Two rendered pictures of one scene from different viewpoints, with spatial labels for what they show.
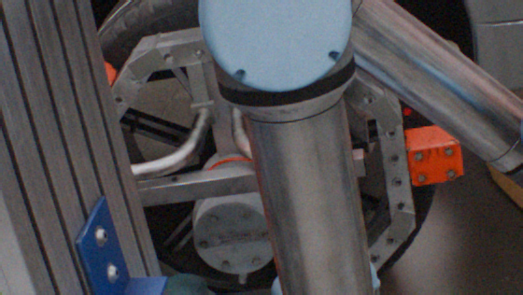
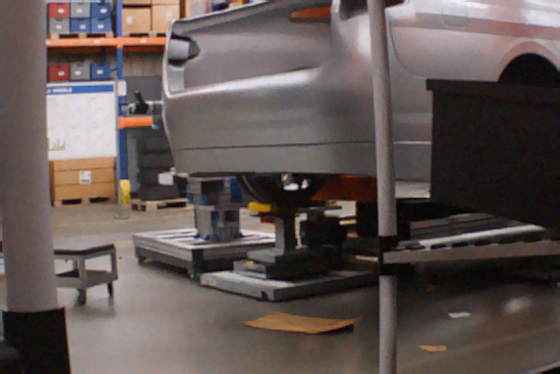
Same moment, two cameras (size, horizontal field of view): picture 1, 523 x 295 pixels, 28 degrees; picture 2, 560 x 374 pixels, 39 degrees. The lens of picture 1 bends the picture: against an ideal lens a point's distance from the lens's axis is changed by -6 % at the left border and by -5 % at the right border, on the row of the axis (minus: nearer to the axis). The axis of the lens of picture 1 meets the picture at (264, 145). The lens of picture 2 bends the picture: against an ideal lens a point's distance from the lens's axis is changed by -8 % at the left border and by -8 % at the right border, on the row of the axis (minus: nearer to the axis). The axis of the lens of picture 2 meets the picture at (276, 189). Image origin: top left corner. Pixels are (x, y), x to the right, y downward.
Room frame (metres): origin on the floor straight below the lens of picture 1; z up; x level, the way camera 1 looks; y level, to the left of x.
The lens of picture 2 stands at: (5.73, -3.83, 0.91)
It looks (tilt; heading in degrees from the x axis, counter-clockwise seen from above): 3 degrees down; 136
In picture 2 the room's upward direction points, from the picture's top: 2 degrees counter-clockwise
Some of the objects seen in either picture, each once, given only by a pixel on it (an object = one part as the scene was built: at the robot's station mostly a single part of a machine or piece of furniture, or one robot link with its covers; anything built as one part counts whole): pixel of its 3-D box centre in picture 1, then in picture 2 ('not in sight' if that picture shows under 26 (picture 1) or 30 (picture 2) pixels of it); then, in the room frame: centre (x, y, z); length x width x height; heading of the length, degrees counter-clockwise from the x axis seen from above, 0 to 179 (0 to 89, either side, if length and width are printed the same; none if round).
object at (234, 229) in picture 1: (240, 205); not in sight; (1.54, 0.06, 0.85); 0.21 x 0.14 x 0.14; 172
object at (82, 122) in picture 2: not in sight; (68, 149); (-4.14, 1.81, 0.98); 1.50 x 0.50 x 1.95; 75
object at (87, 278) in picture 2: not in sight; (78, 271); (1.13, -1.19, 0.17); 0.43 x 0.36 x 0.34; 114
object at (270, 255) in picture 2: not in sight; (285, 235); (1.78, 0.02, 0.32); 0.40 x 0.30 x 0.28; 82
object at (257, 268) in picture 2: not in sight; (281, 265); (1.77, -0.02, 0.13); 0.50 x 0.36 x 0.10; 82
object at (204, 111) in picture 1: (148, 126); not in sight; (1.50, 0.16, 1.03); 0.19 x 0.18 x 0.11; 172
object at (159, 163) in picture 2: not in sight; (178, 172); (-4.71, 4.13, 0.55); 1.40 x 0.80 x 1.09; 77
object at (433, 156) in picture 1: (433, 154); not in sight; (1.57, -0.27, 0.85); 0.09 x 0.08 x 0.07; 82
